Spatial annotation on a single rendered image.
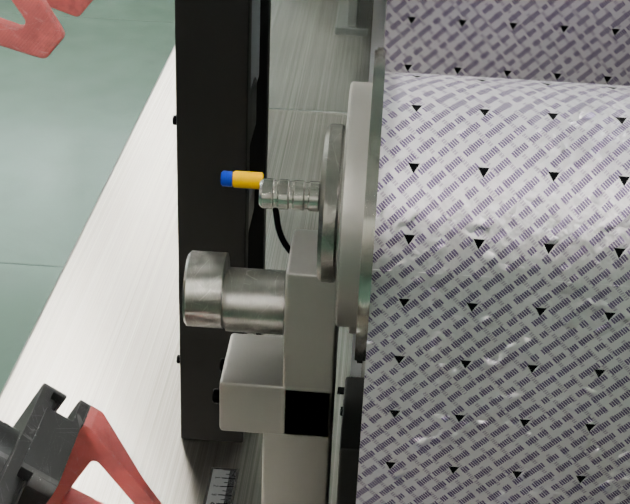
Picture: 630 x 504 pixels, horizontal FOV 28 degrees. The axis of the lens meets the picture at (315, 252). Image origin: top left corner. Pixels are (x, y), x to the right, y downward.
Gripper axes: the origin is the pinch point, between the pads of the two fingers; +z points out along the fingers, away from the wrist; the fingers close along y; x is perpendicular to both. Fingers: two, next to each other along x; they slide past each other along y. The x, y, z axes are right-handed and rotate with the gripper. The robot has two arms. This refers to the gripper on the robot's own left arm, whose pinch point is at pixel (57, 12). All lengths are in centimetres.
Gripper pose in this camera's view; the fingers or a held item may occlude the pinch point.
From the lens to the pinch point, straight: 55.6
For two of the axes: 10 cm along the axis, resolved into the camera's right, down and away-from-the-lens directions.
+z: 7.4, 6.2, 2.7
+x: 6.7, -6.4, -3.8
